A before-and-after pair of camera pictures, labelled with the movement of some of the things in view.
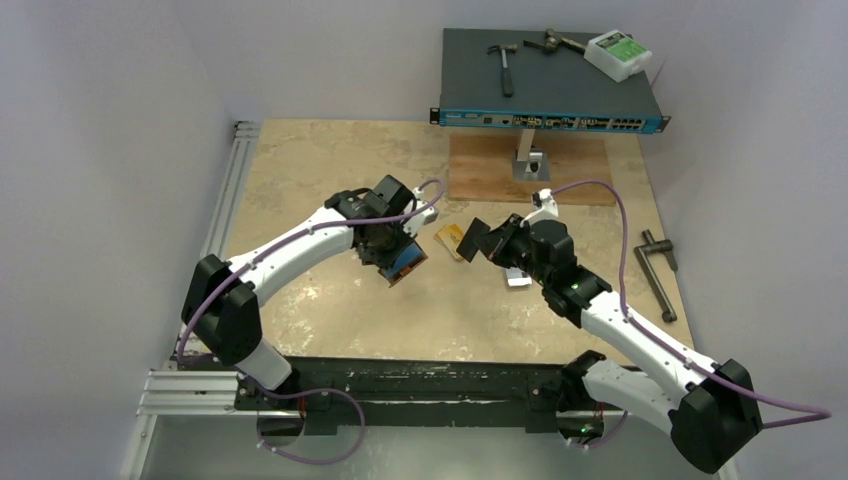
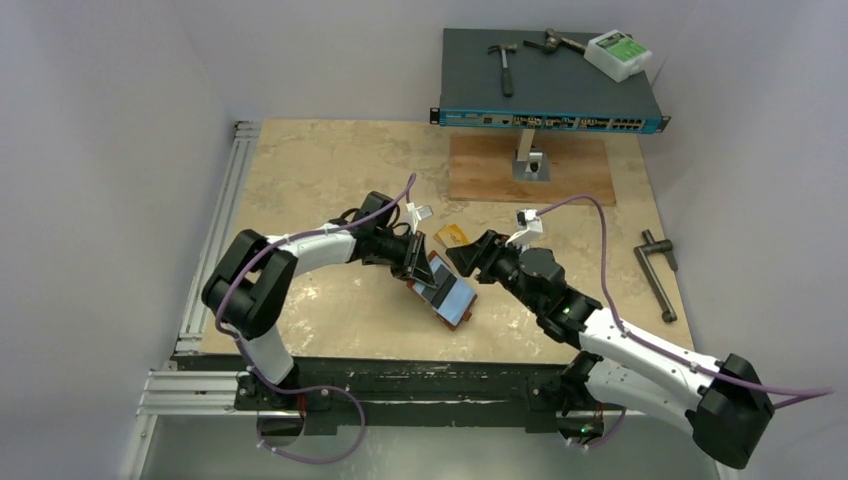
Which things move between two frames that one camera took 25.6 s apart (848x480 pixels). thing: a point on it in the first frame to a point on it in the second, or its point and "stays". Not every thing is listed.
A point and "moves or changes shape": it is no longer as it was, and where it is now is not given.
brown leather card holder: x=407 y=260 moves or changes shape
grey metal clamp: x=653 y=245 stays
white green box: x=617 y=54 stays
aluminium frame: x=615 y=449 stays
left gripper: x=383 y=261 to x=414 y=262
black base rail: x=335 y=393 stays
